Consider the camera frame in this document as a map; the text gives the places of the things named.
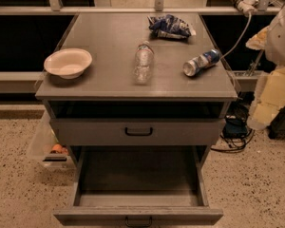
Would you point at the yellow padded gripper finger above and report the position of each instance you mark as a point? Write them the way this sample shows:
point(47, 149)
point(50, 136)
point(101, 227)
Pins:
point(269, 99)
point(258, 41)

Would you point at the clear plastic water bottle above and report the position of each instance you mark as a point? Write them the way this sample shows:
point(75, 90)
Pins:
point(144, 58)

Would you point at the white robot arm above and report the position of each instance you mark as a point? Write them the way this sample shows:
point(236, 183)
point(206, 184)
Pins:
point(275, 46)

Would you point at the grey drawer cabinet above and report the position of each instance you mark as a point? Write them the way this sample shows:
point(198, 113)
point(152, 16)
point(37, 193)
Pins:
point(108, 90)

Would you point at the open grey middle drawer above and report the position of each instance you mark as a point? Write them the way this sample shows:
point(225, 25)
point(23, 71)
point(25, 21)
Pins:
point(139, 187)

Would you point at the closed grey upper drawer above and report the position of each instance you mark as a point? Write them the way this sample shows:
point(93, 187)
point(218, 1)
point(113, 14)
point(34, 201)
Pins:
point(137, 132)

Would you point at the white power strip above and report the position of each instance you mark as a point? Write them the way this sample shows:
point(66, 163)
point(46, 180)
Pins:
point(247, 7)

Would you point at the crushed blue soda can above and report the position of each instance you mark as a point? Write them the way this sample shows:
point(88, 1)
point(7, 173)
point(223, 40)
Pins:
point(207, 59)

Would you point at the blue box on floor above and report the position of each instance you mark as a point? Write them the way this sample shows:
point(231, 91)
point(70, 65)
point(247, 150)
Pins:
point(234, 129)

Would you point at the blue white chip bag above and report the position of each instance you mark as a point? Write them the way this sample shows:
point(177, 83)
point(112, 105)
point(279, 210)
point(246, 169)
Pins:
point(170, 26)

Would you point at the white paper bowl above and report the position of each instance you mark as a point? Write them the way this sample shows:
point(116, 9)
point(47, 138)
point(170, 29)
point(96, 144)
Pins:
point(69, 63)

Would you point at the orange fruit in bin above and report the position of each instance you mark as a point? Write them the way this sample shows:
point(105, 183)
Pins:
point(59, 149)

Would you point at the clear plastic storage bin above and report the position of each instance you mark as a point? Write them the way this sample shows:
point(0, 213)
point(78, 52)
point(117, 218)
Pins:
point(41, 144)

